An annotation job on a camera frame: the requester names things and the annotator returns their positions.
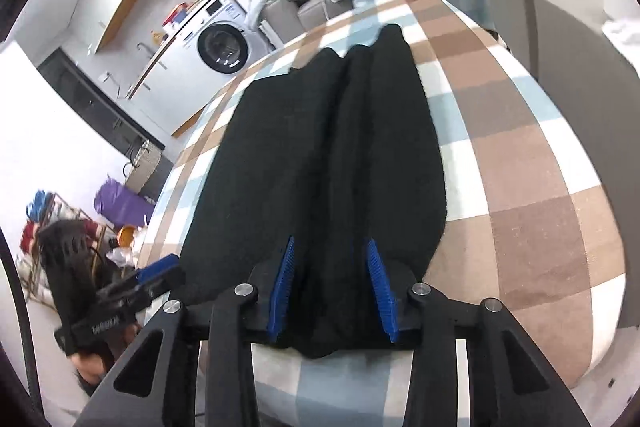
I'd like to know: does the dark tall cabinet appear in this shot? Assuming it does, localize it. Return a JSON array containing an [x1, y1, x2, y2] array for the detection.
[[37, 47, 166, 154]]

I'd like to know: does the black knit sweater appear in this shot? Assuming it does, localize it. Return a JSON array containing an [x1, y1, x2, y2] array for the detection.
[[177, 23, 448, 360]]

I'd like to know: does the white washing machine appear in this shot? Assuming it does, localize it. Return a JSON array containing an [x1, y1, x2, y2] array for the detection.
[[167, 0, 273, 102]]

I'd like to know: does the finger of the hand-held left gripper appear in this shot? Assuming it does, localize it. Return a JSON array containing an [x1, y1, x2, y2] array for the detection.
[[96, 268, 187, 309], [134, 253, 182, 284]]

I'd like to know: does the brown blue checkered blanket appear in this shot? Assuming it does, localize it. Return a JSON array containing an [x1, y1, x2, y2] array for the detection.
[[137, 0, 628, 427]]

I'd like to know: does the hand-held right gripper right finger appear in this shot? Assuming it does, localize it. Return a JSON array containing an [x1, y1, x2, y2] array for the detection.
[[364, 237, 591, 427]]

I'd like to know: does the white base cabinet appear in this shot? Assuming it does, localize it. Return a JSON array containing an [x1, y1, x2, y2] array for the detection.
[[126, 34, 212, 138]]

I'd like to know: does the purple bag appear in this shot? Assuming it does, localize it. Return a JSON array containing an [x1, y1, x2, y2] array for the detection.
[[94, 177, 157, 229]]

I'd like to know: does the woven laundry basket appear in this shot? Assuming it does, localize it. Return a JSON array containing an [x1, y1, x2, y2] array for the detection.
[[125, 141, 174, 198]]

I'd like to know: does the person's left hand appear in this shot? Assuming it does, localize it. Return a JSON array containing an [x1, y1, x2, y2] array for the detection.
[[70, 322, 142, 396]]

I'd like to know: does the wire shelf rack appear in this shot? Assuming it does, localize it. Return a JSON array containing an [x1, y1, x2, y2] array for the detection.
[[19, 189, 109, 304]]

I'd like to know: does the large cardboard box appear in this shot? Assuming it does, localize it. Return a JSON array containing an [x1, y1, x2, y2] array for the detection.
[[531, 0, 640, 190]]

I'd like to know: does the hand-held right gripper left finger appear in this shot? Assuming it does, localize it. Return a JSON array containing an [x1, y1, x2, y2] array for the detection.
[[75, 234, 298, 427]]

